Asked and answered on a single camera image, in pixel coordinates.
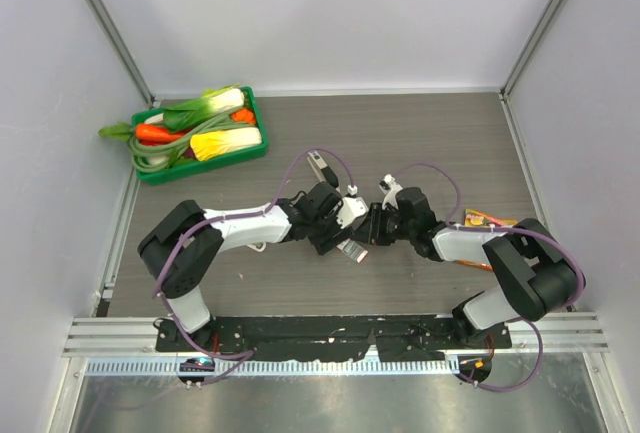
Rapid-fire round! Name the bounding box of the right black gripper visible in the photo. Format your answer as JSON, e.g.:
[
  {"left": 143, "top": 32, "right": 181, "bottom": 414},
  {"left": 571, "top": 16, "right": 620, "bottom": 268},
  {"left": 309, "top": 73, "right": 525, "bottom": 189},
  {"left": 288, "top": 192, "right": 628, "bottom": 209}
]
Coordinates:
[{"left": 350, "top": 202, "right": 416, "bottom": 246}]

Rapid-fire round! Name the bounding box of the red white staple box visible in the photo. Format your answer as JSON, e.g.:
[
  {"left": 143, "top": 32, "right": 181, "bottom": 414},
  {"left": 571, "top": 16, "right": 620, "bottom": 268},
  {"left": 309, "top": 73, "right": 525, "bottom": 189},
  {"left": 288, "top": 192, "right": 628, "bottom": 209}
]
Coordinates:
[{"left": 336, "top": 239, "right": 368, "bottom": 263}]

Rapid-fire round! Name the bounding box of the black and beige stapler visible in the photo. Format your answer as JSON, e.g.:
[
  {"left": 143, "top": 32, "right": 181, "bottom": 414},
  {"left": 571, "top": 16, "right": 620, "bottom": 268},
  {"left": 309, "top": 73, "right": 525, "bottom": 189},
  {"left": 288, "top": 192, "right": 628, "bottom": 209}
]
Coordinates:
[{"left": 306, "top": 150, "right": 339, "bottom": 190}]

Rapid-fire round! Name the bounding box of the small beige stapler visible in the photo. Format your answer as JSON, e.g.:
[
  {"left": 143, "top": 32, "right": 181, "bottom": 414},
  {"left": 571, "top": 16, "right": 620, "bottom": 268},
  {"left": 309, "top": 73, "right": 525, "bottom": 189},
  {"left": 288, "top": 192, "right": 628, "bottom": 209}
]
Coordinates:
[{"left": 247, "top": 242, "right": 267, "bottom": 253}]

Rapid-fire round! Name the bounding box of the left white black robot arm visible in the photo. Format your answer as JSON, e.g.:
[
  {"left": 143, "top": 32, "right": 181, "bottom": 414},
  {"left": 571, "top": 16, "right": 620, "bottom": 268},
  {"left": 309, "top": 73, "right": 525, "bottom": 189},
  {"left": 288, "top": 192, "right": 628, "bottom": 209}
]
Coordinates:
[{"left": 137, "top": 181, "right": 368, "bottom": 352}]

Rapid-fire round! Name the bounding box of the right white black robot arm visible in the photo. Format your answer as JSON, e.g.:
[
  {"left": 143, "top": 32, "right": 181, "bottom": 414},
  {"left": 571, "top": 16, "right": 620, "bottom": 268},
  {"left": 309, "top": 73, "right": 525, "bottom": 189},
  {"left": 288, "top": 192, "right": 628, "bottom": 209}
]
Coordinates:
[{"left": 355, "top": 187, "right": 585, "bottom": 348}]

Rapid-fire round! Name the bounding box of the orange snack packet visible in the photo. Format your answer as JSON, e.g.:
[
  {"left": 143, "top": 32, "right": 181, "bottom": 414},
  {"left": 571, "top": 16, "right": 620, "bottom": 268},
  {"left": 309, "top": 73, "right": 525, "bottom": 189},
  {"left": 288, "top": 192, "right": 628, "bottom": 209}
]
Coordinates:
[{"left": 456, "top": 208, "right": 518, "bottom": 271}]

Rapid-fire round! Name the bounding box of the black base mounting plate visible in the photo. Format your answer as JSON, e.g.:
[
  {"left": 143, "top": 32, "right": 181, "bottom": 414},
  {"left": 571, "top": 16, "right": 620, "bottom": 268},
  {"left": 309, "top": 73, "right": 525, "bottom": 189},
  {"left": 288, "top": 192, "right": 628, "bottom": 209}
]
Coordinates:
[{"left": 154, "top": 315, "right": 512, "bottom": 363}]

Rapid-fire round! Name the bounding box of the small orange carrot piece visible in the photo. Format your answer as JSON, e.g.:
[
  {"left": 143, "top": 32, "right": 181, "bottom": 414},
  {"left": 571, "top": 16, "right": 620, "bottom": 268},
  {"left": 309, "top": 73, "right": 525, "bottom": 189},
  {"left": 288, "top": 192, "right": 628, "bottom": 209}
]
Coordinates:
[{"left": 230, "top": 108, "right": 257, "bottom": 125}]

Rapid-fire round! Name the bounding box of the green plastic tray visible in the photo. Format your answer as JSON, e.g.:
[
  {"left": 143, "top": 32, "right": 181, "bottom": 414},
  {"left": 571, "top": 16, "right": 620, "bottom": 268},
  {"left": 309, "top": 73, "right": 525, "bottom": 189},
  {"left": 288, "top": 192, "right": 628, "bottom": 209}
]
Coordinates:
[{"left": 136, "top": 86, "right": 269, "bottom": 185}]

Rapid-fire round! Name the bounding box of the yellow napa cabbage toy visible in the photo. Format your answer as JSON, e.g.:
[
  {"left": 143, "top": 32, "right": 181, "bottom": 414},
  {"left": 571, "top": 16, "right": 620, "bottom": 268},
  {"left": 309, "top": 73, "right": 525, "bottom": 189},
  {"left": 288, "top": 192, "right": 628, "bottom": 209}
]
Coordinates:
[{"left": 189, "top": 127, "right": 262, "bottom": 162}]

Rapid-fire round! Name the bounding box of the green white bok choy toy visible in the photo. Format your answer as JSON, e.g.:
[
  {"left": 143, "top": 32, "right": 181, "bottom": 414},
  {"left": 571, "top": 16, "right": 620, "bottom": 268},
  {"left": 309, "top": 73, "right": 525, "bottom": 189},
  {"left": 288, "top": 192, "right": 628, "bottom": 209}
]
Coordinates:
[{"left": 162, "top": 86, "right": 245, "bottom": 132}]

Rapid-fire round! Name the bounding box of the green long beans toy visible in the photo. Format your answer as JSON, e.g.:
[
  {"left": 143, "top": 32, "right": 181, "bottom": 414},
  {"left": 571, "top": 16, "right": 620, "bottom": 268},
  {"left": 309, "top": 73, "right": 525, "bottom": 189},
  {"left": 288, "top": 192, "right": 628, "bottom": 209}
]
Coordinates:
[{"left": 128, "top": 115, "right": 257, "bottom": 173}]

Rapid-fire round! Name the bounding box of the orange carrot toy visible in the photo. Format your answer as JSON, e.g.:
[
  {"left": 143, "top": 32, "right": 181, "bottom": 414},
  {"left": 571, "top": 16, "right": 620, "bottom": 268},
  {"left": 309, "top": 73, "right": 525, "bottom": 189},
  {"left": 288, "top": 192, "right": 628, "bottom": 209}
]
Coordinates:
[{"left": 134, "top": 123, "right": 186, "bottom": 146}]

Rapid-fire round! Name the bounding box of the green leaf outside tray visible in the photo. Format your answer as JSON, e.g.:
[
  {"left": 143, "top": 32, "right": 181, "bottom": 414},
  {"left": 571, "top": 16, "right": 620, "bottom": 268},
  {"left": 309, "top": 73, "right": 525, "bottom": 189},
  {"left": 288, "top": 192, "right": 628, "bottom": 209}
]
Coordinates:
[{"left": 98, "top": 122, "right": 135, "bottom": 142}]

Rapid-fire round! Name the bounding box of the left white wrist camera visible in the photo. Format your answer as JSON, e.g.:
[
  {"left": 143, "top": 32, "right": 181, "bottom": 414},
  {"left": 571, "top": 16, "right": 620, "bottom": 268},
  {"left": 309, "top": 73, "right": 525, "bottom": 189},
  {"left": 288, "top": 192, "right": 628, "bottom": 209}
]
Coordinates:
[{"left": 336, "top": 196, "right": 368, "bottom": 229}]

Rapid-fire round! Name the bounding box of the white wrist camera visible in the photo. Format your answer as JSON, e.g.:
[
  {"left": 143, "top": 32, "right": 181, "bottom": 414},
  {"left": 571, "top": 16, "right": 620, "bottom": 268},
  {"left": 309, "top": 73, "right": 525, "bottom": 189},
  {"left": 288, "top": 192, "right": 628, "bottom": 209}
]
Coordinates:
[
  {"left": 336, "top": 196, "right": 368, "bottom": 229},
  {"left": 379, "top": 174, "right": 403, "bottom": 209}
]

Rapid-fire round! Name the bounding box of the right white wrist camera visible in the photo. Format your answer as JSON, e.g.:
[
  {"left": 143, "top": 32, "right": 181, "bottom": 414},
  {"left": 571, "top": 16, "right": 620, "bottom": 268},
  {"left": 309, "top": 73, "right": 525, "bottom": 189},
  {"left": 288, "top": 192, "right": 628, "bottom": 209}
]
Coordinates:
[{"left": 379, "top": 174, "right": 403, "bottom": 209}]

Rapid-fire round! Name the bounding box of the aluminium rail front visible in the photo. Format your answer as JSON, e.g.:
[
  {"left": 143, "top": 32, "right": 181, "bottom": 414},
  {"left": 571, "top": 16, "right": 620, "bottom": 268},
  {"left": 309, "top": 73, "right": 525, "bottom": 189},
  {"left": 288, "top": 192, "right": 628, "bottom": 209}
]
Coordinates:
[{"left": 63, "top": 312, "right": 609, "bottom": 357}]

